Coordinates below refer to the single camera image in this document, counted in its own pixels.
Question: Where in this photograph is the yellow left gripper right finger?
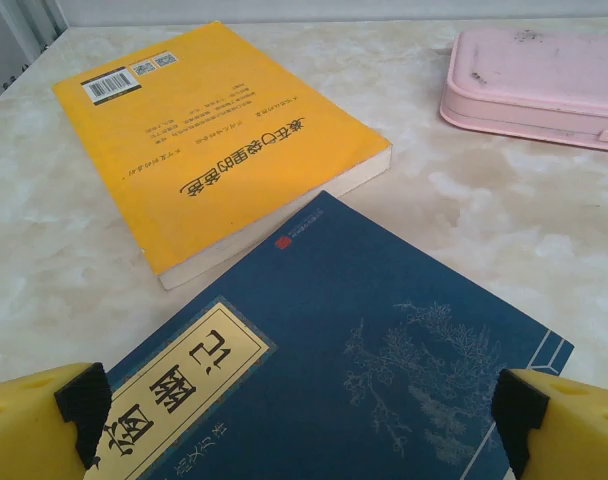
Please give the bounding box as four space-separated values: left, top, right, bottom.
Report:
491 368 608 480

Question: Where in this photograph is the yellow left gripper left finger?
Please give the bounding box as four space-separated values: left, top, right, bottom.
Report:
0 361 113 480

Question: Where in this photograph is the dark blue book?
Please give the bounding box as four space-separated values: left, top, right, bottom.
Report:
91 189 575 480

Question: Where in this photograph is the yellow paperback book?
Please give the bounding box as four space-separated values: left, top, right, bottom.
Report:
52 20 394 291

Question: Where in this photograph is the pink pencil case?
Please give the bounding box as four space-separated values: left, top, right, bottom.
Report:
438 27 608 154

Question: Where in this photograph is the aluminium frame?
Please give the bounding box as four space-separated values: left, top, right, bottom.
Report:
0 0 70 109

